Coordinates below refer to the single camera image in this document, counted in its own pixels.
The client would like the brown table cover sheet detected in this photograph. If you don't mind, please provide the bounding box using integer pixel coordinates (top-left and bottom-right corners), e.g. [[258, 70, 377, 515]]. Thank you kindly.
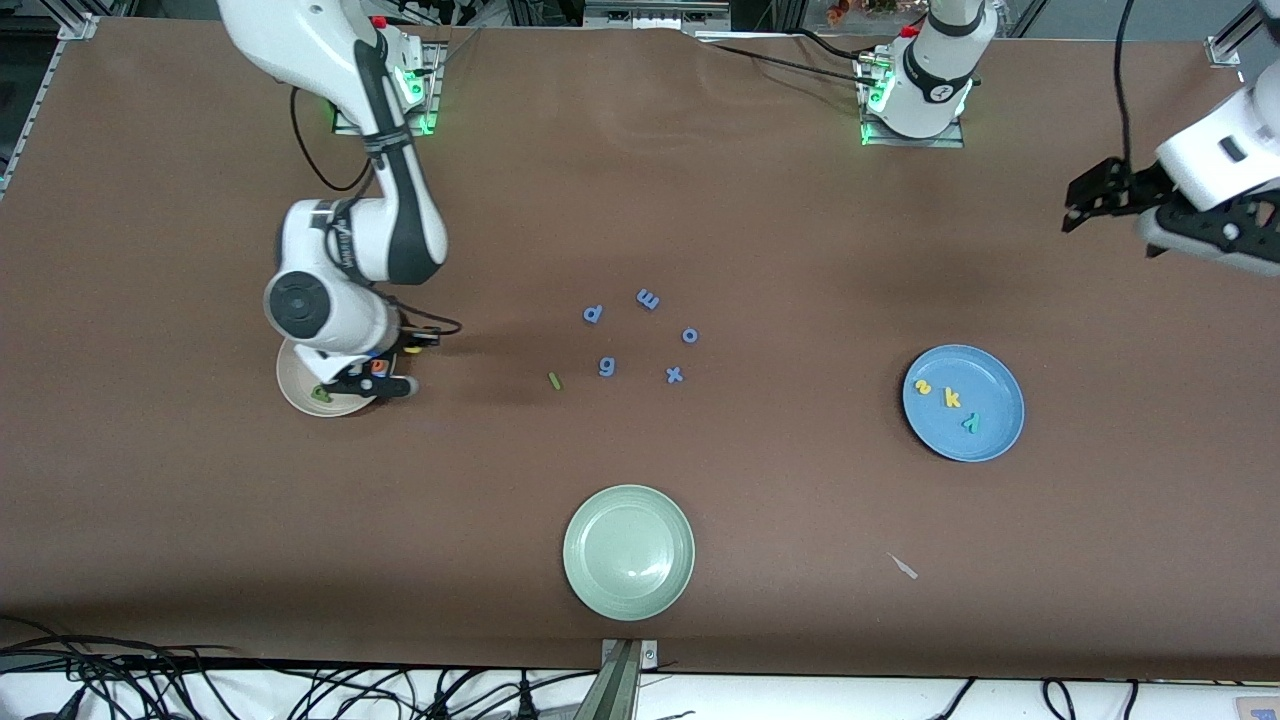
[[0, 15, 1280, 681]]

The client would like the grey metal mounting bracket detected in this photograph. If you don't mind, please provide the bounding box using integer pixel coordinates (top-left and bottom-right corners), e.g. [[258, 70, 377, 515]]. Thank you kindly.
[[575, 638, 661, 720]]

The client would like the tangle of black cables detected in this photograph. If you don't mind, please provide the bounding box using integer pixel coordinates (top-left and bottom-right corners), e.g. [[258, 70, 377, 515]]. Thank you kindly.
[[0, 615, 601, 720]]

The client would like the grey metal crossbar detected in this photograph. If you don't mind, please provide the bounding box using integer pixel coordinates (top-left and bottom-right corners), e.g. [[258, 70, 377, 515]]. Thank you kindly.
[[585, 0, 731, 29]]

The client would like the beige brown plate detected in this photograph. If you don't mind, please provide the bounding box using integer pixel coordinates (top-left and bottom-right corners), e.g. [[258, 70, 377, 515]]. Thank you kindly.
[[276, 338, 386, 418]]

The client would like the pale green plate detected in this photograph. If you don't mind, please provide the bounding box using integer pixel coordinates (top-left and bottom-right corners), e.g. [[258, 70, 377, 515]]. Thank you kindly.
[[562, 484, 696, 622]]

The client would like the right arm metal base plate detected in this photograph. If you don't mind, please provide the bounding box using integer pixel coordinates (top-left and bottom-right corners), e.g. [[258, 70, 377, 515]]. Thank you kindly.
[[333, 42, 441, 136]]

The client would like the blue plate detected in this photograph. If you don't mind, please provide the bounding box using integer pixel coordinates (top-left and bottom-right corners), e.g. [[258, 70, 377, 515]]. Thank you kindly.
[[902, 344, 1026, 463]]

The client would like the black base cable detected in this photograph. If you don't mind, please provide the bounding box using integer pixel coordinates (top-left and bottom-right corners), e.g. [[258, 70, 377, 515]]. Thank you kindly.
[[795, 28, 886, 63], [700, 40, 881, 89]]

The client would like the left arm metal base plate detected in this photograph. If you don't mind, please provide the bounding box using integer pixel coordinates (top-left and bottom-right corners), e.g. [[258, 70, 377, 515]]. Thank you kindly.
[[860, 55, 966, 149]]

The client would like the aluminium frame rail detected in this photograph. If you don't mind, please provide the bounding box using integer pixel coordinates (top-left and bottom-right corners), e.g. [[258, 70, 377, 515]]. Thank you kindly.
[[1205, 0, 1280, 69], [0, 12, 101, 201]]

